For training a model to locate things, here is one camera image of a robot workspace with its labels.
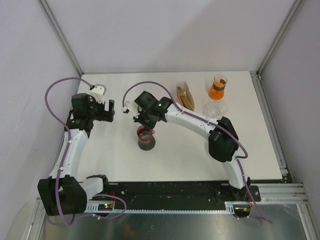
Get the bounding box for purple cable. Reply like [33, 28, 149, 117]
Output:
[44, 77, 127, 227]
[122, 81, 273, 225]

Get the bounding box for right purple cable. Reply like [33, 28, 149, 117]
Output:
[122, 81, 273, 225]

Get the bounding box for glass beaker with orange contents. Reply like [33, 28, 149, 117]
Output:
[208, 75, 228, 101]

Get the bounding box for grey carafe with red rim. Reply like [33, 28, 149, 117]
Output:
[136, 125, 156, 151]

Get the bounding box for aluminium frame post left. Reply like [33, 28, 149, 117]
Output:
[37, 0, 83, 76]

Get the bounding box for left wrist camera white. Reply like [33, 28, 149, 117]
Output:
[90, 84, 107, 104]

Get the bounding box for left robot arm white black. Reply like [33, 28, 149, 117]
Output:
[37, 93, 115, 216]

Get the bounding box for aluminium frame rail right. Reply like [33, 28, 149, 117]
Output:
[249, 71, 309, 205]

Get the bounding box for grey slotted cable duct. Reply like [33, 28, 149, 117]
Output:
[84, 199, 251, 214]

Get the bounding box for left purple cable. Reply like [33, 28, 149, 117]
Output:
[44, 77, 127, 227]

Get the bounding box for aluminium frame post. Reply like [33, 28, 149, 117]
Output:
[37, 0, 83, 76]
[256, 0, 306, 76]

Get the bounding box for clear plastic dripper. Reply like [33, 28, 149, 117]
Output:
[202, 100, 229, 119]

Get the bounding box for brown paper coffee filters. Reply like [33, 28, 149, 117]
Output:
[179, 84, 195, 111]

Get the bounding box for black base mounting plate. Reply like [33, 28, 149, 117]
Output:
[88, 181, 261, 209]

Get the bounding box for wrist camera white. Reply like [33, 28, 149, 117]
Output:
[122, 101, 132, 114]
[90, 84, 107, 104]

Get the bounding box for aluminium frame post right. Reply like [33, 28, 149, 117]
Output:
[256, 0, 306, 76]

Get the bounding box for orange coffee filter box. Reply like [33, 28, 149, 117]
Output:
[176, 81, 191, 108]

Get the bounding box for olive green plastic dripper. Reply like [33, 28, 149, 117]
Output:
[135, 118, 157, 132]

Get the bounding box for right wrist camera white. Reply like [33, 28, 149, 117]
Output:
[122, 101, 132, 114]

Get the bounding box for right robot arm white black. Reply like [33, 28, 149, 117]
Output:
[126, 91, 250, 201]

